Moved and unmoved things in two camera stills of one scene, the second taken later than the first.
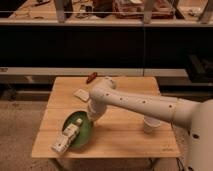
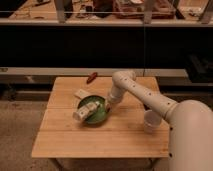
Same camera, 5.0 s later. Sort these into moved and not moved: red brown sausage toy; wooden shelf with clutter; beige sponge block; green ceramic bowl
Moved: green ceramic bowl
Not moved: beige sponge block; wooden shelf with clutter; red brown sausage toy
